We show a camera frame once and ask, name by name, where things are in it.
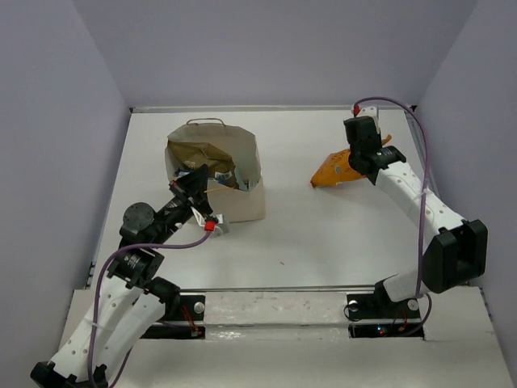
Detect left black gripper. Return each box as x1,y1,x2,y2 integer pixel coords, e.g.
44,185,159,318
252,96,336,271
151,163,214,247

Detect beige paper bag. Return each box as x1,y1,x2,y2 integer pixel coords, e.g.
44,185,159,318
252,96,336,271
165,119,266,222

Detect orange snack packet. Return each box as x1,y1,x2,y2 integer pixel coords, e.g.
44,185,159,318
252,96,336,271
309,133,393,190

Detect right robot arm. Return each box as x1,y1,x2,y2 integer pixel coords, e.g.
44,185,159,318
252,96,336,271
344,116,488,317

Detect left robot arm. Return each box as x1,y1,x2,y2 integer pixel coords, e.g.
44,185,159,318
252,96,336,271
30,165,218,387

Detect brown snack packet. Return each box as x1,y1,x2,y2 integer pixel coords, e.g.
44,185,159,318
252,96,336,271
167,141,236,175

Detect blue snack packet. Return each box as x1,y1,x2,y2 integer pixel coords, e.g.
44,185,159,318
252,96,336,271
174,161,258,192

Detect white front board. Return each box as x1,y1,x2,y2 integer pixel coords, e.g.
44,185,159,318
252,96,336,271
47,285,513,388

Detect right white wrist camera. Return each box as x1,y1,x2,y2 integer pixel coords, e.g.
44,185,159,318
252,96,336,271
351,104,380,134

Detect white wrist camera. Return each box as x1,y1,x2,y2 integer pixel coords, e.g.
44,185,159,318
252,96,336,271
351,104,380,134
192,209,229,238

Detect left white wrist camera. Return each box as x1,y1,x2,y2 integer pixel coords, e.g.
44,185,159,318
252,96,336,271
192,209,229,238

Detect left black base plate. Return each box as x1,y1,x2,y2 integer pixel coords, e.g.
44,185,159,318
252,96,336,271
141,293,206,340

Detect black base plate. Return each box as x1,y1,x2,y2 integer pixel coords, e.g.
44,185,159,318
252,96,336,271
343,293,425,339
141,293,206,340

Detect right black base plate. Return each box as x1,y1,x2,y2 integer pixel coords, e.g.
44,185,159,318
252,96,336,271
343,293,425,339

